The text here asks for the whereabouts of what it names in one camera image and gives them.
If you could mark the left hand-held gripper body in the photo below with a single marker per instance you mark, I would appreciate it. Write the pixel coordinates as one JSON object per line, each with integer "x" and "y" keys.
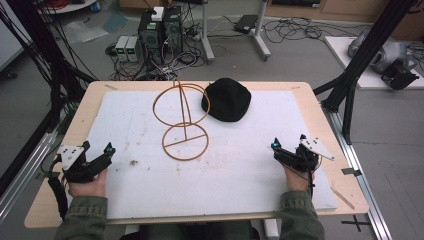
{"x": 76, "y": 166}

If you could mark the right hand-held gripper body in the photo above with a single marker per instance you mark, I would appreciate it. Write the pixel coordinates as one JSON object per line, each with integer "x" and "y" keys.
{"x": 305, "y": 156}

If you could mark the person's left hand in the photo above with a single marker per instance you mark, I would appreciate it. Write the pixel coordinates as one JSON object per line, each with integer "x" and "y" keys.
{"x": 89, "y": 185}

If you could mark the person's right hand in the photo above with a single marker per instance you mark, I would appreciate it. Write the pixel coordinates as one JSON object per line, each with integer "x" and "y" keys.
{"x": 295, "y": 180}

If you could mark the wooden table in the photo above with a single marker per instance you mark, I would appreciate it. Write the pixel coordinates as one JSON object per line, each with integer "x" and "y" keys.
{"x": 326, "y": 120}

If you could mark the grey tape piece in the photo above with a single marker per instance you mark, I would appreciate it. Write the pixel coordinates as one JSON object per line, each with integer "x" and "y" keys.
{"x": 351, "y": 171}

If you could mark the thin wooden strip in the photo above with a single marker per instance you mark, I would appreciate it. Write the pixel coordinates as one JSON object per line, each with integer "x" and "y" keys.
{"x": 342, "y": 198}

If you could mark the black hat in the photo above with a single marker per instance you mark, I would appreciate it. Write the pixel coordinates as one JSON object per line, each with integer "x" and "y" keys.
{"x": 226, "y": 100}

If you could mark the white foam mat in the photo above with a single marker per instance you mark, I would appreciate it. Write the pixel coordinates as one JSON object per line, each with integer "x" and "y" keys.
{"x": 213, "y": 180}

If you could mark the black tape cross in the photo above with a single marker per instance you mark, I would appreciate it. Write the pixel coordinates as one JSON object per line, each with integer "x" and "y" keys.
{"x": 356, "y": 222}

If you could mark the white board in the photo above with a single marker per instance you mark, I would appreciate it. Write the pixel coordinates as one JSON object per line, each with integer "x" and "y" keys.
{"x": 343, "y": 56}

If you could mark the grey power supply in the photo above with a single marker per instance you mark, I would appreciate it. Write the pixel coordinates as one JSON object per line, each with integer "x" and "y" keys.
{"x": 132, "y": 49}
{"x": 121, "y": 48}

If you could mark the clear plastic sheet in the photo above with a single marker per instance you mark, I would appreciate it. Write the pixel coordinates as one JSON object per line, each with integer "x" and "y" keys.
{"x": 83, "y": 31}

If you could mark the grey and black robot part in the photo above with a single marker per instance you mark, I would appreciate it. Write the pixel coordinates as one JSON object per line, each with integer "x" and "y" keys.
{"x": 393, "y": 60}

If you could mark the white metal stand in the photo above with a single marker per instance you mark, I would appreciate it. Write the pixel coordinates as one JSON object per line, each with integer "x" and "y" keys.
{"x": 233, "y": 33}

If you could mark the black computer tower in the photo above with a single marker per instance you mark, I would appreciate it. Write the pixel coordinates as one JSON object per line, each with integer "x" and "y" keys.
{"x": 173, "y": 30}
{"x": 151, "y": 36}

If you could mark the black flat box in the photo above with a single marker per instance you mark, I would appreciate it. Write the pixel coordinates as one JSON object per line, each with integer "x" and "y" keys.
{"x": 246, "y": 23}

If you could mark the blue tape roll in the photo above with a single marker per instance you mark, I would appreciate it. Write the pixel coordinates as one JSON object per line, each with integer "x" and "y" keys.
{"x": 95, "y": 6}

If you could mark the white round table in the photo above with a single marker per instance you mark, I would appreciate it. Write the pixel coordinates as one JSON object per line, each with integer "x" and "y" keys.
{"x": 66, "y": 6}

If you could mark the aluminium rail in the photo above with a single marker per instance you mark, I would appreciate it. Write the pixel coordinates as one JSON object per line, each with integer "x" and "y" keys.
{"x": 23, "y": 170}
{"x": 356, "y": 166}

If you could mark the black metal frame post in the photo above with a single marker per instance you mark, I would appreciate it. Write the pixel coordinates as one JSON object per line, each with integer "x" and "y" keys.
{"x": 43, "y": 50}
{"x": 360, "y": 56}

